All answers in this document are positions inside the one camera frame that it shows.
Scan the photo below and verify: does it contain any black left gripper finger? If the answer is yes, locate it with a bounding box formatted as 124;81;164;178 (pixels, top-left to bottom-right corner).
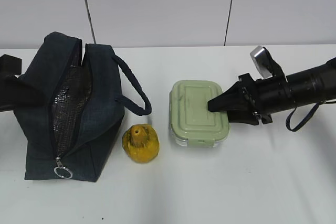
1;54;22;77
1;76;45;112

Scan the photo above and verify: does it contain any green lid glass container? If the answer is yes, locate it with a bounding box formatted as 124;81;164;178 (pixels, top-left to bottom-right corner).
169;80;230;147

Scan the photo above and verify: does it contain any silver zipper pull ring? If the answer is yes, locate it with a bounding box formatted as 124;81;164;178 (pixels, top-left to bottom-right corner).
54;156;72;180

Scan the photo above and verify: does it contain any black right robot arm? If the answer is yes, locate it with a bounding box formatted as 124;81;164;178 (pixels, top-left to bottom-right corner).
207;59;335;131

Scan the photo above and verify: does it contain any yellow toy pear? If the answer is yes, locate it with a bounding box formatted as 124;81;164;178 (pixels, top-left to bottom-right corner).
122;124;160;164

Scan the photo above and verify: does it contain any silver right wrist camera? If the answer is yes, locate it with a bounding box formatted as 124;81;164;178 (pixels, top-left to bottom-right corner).
250;46;272;79

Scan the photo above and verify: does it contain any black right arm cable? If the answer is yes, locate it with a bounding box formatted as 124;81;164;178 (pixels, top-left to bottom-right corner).
286;100;328;132

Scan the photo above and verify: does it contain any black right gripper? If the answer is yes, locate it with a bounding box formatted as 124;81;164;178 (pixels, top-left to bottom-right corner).
207;73;289;125

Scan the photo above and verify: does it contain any dark navy lunch bag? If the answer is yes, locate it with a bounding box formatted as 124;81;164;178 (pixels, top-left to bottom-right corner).
14;32;152;182

